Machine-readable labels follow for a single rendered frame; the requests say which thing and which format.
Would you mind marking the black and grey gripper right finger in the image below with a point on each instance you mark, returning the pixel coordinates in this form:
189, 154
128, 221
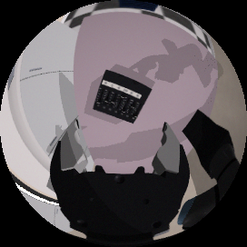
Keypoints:
171, 162

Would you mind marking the black lighting desk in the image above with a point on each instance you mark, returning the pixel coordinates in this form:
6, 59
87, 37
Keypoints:
129, 105

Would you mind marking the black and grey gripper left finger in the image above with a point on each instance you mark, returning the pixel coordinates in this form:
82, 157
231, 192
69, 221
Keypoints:
68, 160

